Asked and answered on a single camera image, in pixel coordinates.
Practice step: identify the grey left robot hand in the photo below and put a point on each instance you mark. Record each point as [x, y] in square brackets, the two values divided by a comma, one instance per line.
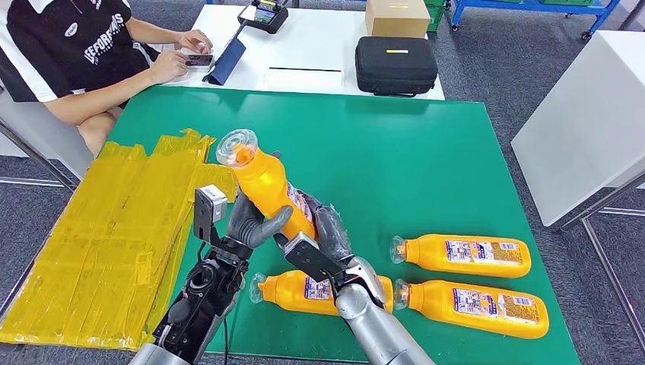
[252, 226]

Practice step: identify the person's right hand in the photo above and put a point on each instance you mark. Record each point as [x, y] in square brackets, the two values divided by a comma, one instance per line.
[171, 65]

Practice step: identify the person's left hand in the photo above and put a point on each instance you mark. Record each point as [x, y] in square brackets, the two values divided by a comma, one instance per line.
[195, 40]

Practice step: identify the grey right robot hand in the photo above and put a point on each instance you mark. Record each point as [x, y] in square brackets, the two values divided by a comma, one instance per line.
[332, 234]

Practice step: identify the smartphone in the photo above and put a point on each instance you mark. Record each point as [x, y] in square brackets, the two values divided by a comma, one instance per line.
[199, 60]

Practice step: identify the orange detergent bottle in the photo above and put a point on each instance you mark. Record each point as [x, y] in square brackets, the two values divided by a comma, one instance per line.
[433, 302]
[287, 294]
[262, 186]
[428, 254]

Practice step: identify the person's left forearm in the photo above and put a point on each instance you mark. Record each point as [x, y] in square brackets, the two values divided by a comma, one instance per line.
[151, 31]

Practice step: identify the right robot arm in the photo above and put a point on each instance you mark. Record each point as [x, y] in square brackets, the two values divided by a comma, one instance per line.
[373, 327]

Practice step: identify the person's right forearm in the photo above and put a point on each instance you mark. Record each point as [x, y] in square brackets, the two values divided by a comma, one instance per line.
[98, 98]

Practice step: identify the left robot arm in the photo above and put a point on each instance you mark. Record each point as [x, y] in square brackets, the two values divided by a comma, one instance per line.
[201, 302]

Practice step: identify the blue tablet cover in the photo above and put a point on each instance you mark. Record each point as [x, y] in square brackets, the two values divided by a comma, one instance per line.
[228, 59]

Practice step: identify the black remote controller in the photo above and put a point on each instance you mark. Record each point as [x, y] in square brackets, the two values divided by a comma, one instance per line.
[263, 16]

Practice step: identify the person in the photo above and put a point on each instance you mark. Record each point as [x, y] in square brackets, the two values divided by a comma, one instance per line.
[65, 45]

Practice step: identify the black pen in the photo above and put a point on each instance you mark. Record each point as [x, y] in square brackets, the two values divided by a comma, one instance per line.
[305, 69]

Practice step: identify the white table with metal legs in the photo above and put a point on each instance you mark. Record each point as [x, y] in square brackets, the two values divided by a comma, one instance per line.
[579, 126]
[30, 131]

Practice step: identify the yellow taped cardboard mat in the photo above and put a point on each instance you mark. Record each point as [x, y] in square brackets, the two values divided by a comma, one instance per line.
[90, 242]

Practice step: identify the black zip carrying case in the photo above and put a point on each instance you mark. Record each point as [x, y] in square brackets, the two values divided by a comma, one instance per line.
[395, 65]

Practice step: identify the brown cardboard box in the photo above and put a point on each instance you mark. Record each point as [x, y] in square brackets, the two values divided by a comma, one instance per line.
[398, 19]

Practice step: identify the blue wheeled metal rack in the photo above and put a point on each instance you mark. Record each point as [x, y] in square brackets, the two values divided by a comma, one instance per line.
[534, 6]

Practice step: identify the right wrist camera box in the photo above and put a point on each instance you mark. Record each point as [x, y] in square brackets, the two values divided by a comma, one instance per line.
[307, 257]

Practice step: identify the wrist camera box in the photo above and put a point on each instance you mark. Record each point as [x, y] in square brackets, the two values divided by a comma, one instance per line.
[209, 206]
[307, 257]

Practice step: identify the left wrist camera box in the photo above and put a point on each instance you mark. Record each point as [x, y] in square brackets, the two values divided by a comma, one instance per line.
[209, 206]

